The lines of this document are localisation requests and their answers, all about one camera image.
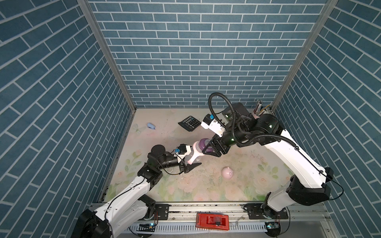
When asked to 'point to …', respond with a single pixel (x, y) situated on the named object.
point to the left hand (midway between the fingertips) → (200, 157)
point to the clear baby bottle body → (197, 159)
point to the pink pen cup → (256, 117)
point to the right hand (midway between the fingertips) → (209, 146)
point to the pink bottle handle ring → (195, 153)
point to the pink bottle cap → (227, 173)
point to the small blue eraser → (151, 126)
